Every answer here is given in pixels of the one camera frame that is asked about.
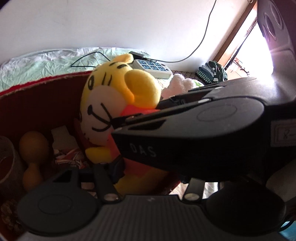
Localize green cartoon bed sheet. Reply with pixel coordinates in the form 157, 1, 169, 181
1, 47, 148, 91

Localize grey power cord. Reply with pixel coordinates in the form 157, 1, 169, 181
147, 0, 218, 64

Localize black power adapter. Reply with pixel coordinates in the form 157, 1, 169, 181
129, 51, 145, 60

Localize brown wooden gourd toy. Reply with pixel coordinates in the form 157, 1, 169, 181
19, 131, 49, 192

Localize white fluffy plush toy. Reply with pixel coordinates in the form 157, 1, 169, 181
161, 74, 204, 99

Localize red cardboard storage box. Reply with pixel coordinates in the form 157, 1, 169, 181
0, 70, 181, 241

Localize white power strip blue sockets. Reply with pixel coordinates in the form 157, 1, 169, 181
132, 59, 173, 79

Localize yellow tiger plush toy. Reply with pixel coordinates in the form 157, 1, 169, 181
79, 53, 170, 194

